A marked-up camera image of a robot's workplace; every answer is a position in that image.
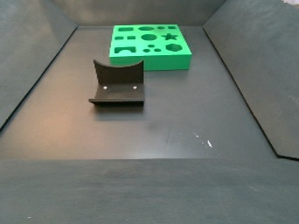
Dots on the black curved holder stand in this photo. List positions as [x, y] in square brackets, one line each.
[120, 84]

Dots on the green shape sorter block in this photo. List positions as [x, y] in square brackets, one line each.
[156, 44]

